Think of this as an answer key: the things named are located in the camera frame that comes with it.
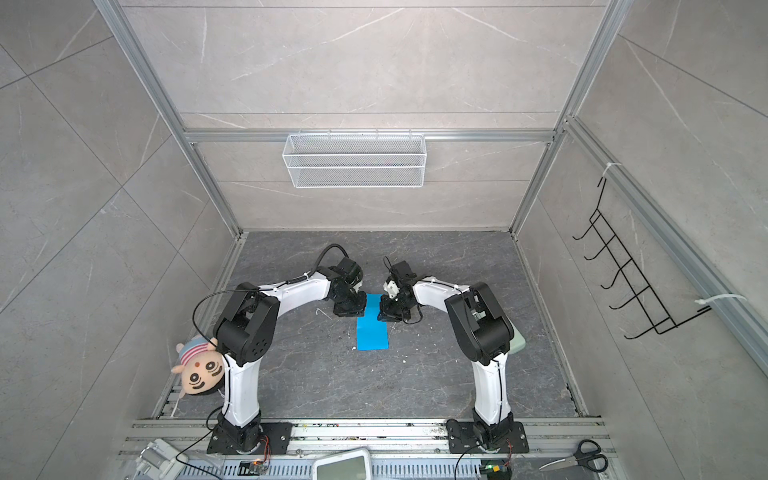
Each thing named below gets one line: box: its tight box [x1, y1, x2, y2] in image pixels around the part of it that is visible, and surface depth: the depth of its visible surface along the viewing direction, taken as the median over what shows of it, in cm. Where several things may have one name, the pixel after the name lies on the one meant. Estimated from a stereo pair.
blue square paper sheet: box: [356, 293, 389, 351], surface depth 93 cm
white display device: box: [314, 448, 372, 480], surface depth 68 cm
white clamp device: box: [134, 439, 189, 480], surface depth 70 cm
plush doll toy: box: [171, 335, 226, 395], surface depth 79 cm
